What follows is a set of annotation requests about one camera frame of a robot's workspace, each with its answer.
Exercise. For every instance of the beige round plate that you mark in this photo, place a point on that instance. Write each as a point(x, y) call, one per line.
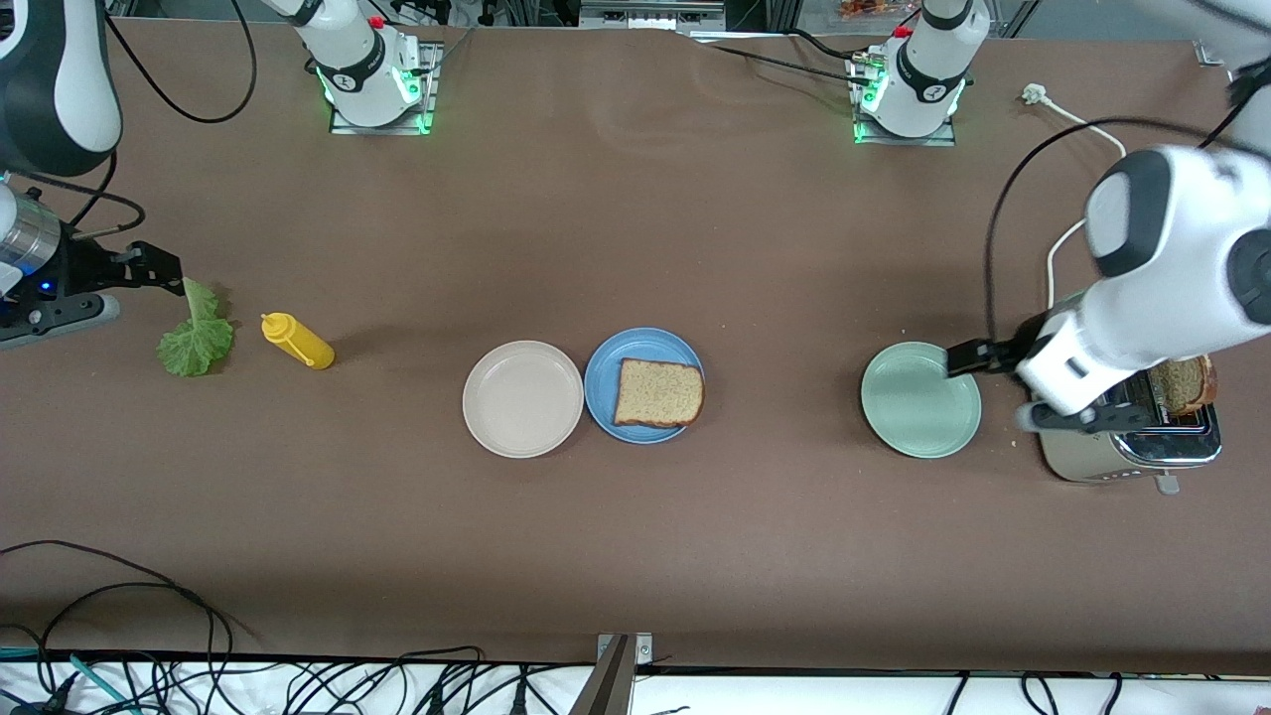
point(523, 399)

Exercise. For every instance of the yellow squeeze sauce bottle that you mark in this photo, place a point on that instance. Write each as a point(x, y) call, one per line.
point(298, 341)

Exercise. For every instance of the brown toast bread slice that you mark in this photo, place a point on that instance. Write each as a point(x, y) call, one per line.
point(657, 393)
point(1184, 385)

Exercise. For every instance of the light green round plate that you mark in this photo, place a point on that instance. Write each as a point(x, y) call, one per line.
point(914, 407)

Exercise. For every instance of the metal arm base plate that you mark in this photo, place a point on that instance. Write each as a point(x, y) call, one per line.
point(430, 109)
point(938, 140)

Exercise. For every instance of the blue round plate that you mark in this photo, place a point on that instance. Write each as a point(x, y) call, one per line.
point(601, 387)

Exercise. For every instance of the silver table corner bracket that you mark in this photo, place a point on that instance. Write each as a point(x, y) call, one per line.
point(1214, 55)

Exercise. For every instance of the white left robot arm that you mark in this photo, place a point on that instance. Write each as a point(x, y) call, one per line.
point(1162, 258)

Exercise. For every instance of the orange patterned packet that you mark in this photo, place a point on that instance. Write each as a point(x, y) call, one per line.
point(874, 9)

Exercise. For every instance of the metal table edge bracket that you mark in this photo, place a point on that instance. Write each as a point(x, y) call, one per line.
point(621, 650)

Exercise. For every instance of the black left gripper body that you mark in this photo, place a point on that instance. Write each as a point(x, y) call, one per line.
point(1019, 352)

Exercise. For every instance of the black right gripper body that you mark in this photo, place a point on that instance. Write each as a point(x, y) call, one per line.
point(83, 266)

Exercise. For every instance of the beige chrome two-slot toaster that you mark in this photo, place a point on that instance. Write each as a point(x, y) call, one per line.
point(1132, 452)

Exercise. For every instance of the grey metal box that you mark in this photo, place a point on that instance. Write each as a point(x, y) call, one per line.
point(650, 14)

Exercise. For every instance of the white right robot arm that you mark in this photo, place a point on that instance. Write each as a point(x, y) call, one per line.
point(60, 89)

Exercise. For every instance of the green lettuce leaf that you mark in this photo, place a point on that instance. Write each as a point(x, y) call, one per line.
point(194, 348)

